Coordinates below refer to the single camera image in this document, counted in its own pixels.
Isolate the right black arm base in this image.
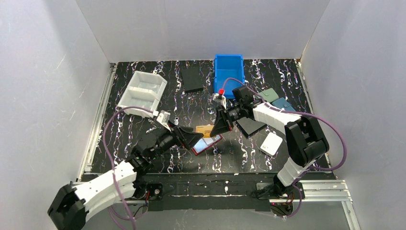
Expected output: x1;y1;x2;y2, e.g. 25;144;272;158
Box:
250;183;305;219

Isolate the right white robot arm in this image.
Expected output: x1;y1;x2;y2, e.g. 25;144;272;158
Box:
210;85;329;190

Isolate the blue plastic bin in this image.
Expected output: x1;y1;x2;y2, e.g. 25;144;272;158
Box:
214;54;245;100

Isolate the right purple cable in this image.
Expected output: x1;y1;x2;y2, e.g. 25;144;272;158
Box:
221;77;348;219

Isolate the purple cable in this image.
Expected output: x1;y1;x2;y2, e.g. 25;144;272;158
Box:
221;77;348;219
102;106;159;230

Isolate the blue card holder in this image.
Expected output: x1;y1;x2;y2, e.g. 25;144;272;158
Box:
271;98;296;112

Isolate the white card holder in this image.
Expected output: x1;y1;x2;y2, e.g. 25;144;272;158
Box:
260;133;283;156

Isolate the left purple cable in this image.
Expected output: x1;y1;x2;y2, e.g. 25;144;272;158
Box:
102;106;159;230

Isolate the white divided tray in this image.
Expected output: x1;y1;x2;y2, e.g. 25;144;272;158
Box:
118;71;167;118

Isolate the red card holder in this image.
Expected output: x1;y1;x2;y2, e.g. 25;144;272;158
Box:
192;135;223;156

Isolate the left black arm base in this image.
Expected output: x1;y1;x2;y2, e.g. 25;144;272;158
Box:
133;181;163;203

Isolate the green card holder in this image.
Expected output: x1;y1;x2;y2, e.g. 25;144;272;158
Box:
259;88;279;103

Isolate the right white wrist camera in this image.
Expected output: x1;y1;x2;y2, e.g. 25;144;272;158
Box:
212;89;226;108

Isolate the black foam pad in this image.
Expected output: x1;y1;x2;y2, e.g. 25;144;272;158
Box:
180;67;203;93

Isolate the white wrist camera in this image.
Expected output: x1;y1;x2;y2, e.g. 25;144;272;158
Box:
212;89;226;108
153;110;171;131

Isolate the aluminium frame rail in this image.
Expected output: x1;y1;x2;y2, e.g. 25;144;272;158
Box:
128;179;360;230

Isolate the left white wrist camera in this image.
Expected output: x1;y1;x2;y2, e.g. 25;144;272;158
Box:
153;110;171;131

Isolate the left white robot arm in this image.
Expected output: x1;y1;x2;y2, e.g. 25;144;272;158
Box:
47;126;203;230

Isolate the black notebook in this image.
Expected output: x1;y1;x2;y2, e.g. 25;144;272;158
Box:
236;117;267;138

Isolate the orange credit card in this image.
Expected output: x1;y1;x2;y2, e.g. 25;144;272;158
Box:
195;125;214;138

